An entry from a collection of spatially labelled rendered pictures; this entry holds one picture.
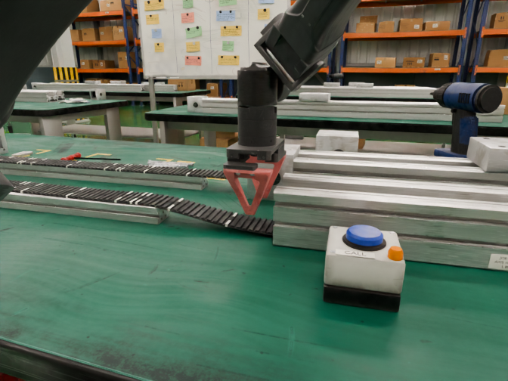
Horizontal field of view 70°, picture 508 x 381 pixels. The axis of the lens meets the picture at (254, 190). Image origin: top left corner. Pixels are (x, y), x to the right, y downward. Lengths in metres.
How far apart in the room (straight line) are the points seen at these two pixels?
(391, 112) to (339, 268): 1.74
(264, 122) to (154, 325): 0.29
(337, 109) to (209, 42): 1.89
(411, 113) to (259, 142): 1.64
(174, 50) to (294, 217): 3.41
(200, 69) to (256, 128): 3.20
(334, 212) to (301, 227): 0.06
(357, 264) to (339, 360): 0.10
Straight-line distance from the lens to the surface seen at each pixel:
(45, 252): 0.59
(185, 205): 0.62
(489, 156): 0.71
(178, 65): 3.81
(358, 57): 11.03
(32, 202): 0.78
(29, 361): 0.43
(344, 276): 0.41
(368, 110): 2.08
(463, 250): 0.54
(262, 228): 0.57
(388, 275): 0.41
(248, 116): 0.51
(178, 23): 3.83
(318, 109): 2.09
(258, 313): 0.40
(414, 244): 0.53
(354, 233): 0.42
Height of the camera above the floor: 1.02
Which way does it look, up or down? 18 degrees down
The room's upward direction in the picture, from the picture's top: straight up
